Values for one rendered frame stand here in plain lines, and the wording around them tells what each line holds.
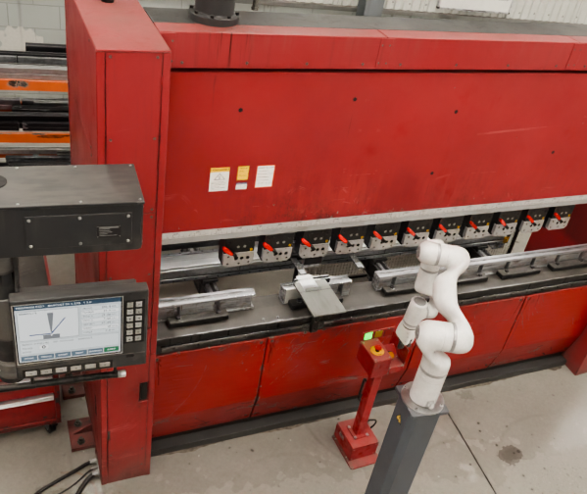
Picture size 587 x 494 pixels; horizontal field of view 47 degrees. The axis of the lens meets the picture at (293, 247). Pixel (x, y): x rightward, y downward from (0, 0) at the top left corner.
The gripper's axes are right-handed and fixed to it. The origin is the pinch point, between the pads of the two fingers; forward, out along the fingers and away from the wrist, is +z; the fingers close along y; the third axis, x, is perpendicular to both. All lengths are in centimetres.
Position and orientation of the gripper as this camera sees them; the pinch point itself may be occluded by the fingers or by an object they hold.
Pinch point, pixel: (401, 345)
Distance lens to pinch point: 350.3
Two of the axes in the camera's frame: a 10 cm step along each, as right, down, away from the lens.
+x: 9.0, -1.2, 4.1
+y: 3.9, 6.4, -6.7
